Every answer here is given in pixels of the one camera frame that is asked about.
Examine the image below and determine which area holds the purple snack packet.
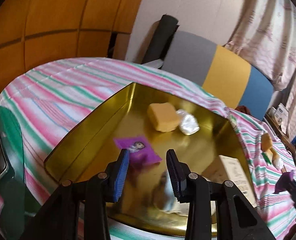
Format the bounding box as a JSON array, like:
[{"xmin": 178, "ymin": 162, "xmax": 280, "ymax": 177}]
[{"xmin": 114, "ymin": 136, "xmax": 162, "ymax": 167}]

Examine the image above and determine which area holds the orange wooden wardrobe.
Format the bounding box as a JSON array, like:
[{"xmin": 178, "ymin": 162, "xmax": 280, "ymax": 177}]
[{"xmin": 0, "ymin": 0, "xmax": 141, "ymax": 93}]

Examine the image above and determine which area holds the grey yellow blue chair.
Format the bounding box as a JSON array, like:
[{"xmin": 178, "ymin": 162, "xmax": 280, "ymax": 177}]
[{"xmin": 162, "ymin": 31, "xmax": 273, "ymax": 120}]

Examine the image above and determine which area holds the gold metal tin tray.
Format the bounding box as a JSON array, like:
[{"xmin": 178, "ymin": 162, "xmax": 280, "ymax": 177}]
[{"xmin": 44, "ymin": 83, "xmax": 250, "ymax": 236}]

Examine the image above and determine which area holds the green glass side table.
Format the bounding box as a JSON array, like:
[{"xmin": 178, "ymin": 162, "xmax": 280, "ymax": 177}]
[{"xmin": 0, "ymin": 106, "xmax": 25, "ymax": 239}]

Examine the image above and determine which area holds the floral beige curtain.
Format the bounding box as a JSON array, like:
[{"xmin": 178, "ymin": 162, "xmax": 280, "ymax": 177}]
[{"xmin": 225, "ymin": 0, "xmax": 296, "ymax": 138}]

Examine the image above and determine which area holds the striped pink green bedsheet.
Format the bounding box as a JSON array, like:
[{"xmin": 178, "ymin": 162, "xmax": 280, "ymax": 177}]
[{"xmin": 0, "ymin": 57, "xmax": 296, "ymax": 239}]

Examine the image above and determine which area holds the white printed rectangular box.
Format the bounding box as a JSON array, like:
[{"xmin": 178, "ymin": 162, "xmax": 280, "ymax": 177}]
[{"xmin": 201, "ymin": 155, "xmax": 257, "ymax": 207}]

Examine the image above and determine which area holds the clear plastic packet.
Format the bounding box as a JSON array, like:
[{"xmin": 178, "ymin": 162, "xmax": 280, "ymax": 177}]
[{"xmin": 176, "ymin": 109, "xmax": 200, "ymax": 135}]

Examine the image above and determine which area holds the black rolled mat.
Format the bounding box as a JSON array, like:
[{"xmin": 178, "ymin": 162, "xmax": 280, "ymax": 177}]
[{"xmin": 141, "ymin": 14, "xmax": 179, "ymax": 64}]

